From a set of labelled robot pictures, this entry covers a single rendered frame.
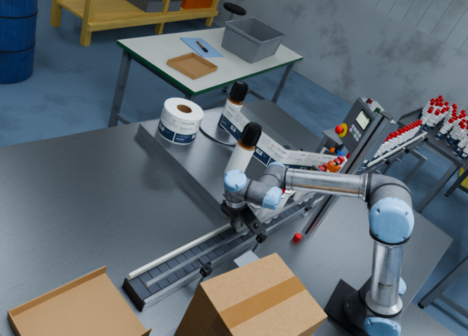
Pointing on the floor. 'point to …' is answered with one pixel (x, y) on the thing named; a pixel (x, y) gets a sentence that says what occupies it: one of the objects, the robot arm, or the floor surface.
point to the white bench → (147, 56)
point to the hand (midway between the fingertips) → (241, 226)
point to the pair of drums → (17, 31)
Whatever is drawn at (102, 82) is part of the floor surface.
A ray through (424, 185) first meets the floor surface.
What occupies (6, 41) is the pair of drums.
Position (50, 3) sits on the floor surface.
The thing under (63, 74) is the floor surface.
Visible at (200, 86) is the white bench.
